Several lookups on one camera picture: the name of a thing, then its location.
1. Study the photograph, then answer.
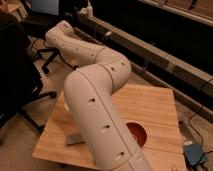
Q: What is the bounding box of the black office chair back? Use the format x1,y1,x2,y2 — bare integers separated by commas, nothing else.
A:
19,0,81,75

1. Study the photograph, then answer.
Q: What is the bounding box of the black cable on floor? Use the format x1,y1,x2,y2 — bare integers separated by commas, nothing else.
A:
187,106,213,171

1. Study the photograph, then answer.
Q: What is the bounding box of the black office chair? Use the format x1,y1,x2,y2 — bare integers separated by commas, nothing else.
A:
19,0,81,75
0,12,57,132

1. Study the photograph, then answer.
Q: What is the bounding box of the white spray bottle background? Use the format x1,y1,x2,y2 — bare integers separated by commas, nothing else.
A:
87,0,93,17

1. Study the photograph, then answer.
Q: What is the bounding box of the black office chair left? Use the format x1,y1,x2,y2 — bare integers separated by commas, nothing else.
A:
0,12,57,132

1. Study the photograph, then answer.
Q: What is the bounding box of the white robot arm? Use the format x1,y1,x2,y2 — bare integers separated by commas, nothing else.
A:
46,20,152,171

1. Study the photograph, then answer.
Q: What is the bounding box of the red bowl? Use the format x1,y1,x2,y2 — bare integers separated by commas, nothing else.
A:
127,122,147,147

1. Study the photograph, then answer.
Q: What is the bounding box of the blue electronic box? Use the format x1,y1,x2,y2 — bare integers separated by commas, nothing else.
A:
183,143,207,166

